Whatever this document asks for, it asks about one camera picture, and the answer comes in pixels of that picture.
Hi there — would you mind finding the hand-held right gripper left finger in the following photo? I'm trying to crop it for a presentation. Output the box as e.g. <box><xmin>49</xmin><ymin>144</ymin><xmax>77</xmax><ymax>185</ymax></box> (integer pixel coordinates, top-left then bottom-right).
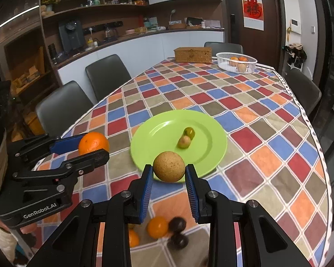
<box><xmin>25</xmin><ymin>164</ymin><xmax>154</xmax><ymax>267</ymax></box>

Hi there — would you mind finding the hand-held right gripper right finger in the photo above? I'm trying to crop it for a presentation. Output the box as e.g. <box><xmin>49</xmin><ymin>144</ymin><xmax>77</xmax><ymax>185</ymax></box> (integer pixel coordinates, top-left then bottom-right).
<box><xmin>185</xmin><ymin>164</ymin><xmax>312</xmax><ymax>267</ymax></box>

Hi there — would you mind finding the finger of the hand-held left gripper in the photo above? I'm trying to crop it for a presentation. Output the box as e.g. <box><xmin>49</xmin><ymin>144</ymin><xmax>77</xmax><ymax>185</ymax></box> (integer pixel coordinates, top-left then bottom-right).
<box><xmin>12</xmin><ymin>149</ymin><xmax>110</xmax><ymax>181</ymax></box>
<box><xmin>8</xmin><ymin>133</ymin><xmax>87</xmax><ymax>159</ymax></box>

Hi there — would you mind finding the large orange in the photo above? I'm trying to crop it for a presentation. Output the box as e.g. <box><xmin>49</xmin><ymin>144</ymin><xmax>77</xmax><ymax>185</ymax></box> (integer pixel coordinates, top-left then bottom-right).
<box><xmin>78</xmin><ymin>132</ymin><xmax>110</xmax><ymax>156</ymax></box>

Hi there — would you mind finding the dark purple fruit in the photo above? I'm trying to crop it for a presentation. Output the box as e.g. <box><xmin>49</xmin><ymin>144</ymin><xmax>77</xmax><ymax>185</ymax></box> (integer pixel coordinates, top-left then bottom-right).
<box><xmin>168</xmin><ymin>217</ymin><xmax>187</xmax><ymax>233</ymax></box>
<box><xmin>168</xmin><ymin>234</ymin><xmax>189</xmax><ymax>250</ymax></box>

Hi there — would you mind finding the small orange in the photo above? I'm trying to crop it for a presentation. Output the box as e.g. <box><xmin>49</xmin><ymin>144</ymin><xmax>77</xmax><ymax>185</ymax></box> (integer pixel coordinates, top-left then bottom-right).
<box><xmin>128</xmin><ymin>228</ymin><xmax>140</xmax><ymax>247</ymax></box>
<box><xmin>147</xmin><ymin>216</ymin><xmax>169</xmax><ymax>239</ymax></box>

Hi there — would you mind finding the brown round fruit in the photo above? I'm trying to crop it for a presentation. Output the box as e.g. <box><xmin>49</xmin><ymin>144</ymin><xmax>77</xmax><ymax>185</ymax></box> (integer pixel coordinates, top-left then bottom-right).
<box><xmin>153</xmin><ymin>151</ymin><xmax>185</xmax><ymax>183</ymax></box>

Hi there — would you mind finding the green plate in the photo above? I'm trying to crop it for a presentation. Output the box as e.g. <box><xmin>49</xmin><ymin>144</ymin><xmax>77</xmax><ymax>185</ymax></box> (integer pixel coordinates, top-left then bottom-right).
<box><xmin>130</xmin><ymin>110</ymin><xmax>228</xmax><ymax>183</ymax></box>

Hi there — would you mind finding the grey dining chair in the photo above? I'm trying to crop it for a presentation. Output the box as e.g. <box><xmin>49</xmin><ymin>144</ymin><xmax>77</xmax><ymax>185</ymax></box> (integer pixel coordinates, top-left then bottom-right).
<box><xmin>85</xmin><ymin>54</ymin><xmax>132</xmax><ymax>103</ymax></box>
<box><xmin>284</xmin><ymin>68</ymin><xmax>322</xmax><ymax>123</ymax></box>
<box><xmin>204</xmin><ymin>42</ymin><xmax>243</xmax><ymax>57</ymax></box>
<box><xmin>36</xmin><ymin>81</ymin><xmax>94</xmax><ymax>140</ymax></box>

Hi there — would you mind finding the small tan fruit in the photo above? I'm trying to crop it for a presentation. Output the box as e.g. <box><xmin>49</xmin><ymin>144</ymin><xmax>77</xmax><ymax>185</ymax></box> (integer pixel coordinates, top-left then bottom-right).
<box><xmin>178</xmin><ymin>135</ymin><xmax>191</xmax><ymax>149</ymax></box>

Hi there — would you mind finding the checked colourful tablecloth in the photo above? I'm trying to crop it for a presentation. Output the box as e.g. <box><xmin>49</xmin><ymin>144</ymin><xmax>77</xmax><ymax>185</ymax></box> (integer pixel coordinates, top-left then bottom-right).
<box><xmin>31</xmin><ymin>57</ymin><xmax>333</xmax><ymax>267</ymax></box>

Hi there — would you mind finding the black water dispenser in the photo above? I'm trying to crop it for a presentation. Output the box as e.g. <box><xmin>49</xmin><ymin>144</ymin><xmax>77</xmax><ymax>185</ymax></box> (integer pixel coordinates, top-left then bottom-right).
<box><xmin>58</xmin><ymin>19</ymin><xmax>86</xmax><ymax>53</ymax></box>

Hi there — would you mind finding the white counter cabinet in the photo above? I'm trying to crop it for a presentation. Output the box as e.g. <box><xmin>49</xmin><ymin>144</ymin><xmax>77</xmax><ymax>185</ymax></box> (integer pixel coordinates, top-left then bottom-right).
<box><xmin>57</xmin><ymin>29</ymin><xmax>224</xmax><ymax>87</ymax></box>

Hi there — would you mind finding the white plastic basket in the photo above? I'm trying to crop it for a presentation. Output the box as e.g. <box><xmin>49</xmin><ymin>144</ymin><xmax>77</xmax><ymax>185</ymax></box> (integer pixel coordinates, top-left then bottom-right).
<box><xmin>216</xmin><ymin>52</ymin><xmax>258</xmax><ymax>74</ymax></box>

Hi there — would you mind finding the wicker box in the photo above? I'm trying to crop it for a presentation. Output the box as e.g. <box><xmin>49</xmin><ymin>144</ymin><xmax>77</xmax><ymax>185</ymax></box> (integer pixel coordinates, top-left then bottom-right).
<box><xmin>174</xmin><ymin>47</ymin><xmax>213</xmax><ymax>63</ymax></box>

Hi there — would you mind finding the dark wooden door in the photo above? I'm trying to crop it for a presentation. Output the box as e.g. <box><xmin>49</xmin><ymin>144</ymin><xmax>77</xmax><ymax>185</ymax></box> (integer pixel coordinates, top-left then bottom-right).
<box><xmin>222</xmin><ymin>0</ymin><xmax>283</xmax><ymax>73</ymax></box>

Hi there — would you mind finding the black tablet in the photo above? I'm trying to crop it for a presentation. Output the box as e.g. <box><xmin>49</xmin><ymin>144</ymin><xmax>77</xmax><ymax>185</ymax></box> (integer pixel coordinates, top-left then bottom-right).
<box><xmin>186</xmin><ymin>17</ymin><xmax>203</xmax><ymax>28</ymax></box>

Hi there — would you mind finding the red and white wall calendar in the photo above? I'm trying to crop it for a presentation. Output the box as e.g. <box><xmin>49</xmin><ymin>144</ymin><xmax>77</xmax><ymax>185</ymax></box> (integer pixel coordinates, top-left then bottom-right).
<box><xmin>241</xmin><ymin>0</ymin><xmax>266</xmax><ymax>31</ymax></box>

